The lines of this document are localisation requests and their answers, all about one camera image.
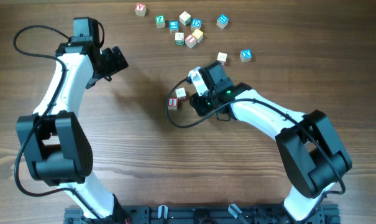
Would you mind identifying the red letter block centre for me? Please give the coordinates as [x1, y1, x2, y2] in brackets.
[185, 34, 197, 49]

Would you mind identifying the red letter Y block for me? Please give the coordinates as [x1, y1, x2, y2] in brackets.
[135, 2, 146, 16]

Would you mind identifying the yellow block upper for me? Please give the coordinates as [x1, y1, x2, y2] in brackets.
[192, 29, 204, 43]

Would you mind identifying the red number 6 block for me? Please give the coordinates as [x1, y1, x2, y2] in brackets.
[217, 52, 227, 66]

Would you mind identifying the red letter I block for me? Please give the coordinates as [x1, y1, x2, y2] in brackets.
[167, 97, 178, 110]

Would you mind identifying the blue letter S block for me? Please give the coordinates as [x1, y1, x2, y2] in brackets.
[168, 21, 179, 34]

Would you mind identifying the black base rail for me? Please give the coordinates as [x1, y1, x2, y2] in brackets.
[63, 204, 341, 224]

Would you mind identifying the red letter A block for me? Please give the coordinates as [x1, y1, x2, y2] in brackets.
[175, 88, 187, 100]

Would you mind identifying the green letter Z block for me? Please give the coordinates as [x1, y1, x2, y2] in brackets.
[155, 15, 165, 28]

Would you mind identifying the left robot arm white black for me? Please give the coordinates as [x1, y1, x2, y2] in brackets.
[14, 17, 130, 223]

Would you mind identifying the blue block far right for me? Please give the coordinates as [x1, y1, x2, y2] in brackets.
[216, 14, 229, 29]

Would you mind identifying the blue letter X block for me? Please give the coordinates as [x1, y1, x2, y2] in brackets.
[240, 49, 252, 62]

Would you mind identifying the blue letter D block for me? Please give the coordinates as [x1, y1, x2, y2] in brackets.
[191, 18, 201, 31]

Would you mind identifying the green picture block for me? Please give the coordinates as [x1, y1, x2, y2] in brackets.
[175, 32, 185, 45]

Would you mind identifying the white green top block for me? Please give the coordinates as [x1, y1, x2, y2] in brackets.
[179, 11, 191, 26]

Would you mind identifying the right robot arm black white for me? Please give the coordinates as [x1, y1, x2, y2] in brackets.
[187, 61, 352, 222]

